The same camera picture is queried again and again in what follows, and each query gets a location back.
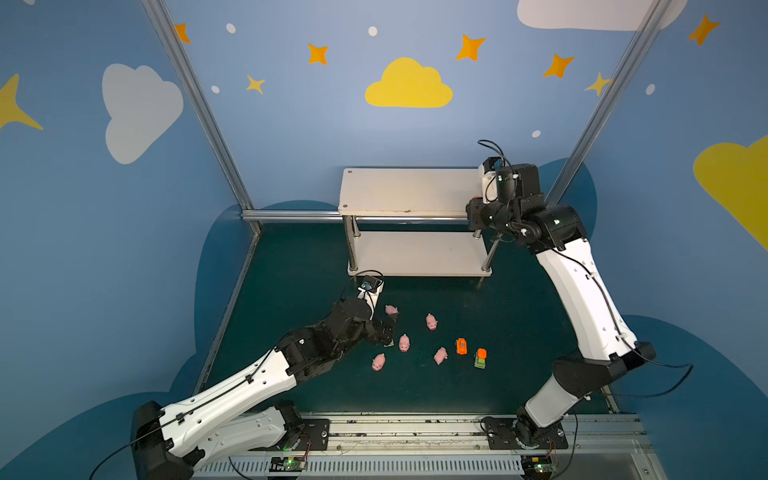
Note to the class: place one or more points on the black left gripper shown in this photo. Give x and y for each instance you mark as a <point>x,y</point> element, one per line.
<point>372,324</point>

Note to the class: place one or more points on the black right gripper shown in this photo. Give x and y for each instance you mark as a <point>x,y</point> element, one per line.
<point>475,213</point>

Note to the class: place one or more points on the orange green toy car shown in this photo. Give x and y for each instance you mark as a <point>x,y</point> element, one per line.
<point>480,358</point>

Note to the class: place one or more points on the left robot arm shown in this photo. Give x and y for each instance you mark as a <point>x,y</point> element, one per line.
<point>177,440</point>

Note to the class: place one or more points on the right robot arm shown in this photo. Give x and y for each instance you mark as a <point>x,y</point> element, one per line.
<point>607,348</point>

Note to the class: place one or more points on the white two-tier shelf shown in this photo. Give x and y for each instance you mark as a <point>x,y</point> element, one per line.
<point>411,195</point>

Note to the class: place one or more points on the left controller board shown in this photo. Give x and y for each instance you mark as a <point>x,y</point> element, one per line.
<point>287,465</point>

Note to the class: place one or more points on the controller board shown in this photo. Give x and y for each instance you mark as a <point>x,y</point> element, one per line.
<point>287,465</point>
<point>537,468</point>

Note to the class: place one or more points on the rear aluminium crossbar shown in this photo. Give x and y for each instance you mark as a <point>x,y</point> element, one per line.
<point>323,216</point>

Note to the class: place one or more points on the right controller board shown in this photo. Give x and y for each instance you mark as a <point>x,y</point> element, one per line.
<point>537,468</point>

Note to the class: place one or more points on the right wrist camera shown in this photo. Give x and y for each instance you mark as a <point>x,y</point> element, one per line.
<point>503,182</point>

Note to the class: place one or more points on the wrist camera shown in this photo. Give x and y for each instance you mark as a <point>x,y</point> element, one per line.
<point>370,289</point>
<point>503,182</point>

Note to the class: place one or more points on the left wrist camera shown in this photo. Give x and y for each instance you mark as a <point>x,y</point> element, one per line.
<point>370,289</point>

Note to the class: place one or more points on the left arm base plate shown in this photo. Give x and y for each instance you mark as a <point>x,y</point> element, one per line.
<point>312,435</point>

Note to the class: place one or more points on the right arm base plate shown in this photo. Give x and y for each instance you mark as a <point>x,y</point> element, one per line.
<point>504,433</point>

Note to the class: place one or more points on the right aluminium frame post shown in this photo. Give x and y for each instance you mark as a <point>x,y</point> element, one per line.
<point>641,42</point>

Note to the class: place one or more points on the aluminium frame post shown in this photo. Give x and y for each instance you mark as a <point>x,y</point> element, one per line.
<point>164,27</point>
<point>641,42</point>

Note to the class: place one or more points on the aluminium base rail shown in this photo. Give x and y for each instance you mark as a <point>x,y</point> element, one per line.
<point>452,446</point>

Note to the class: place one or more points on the left aluminium frame post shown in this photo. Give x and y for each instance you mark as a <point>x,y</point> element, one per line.
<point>164,27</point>

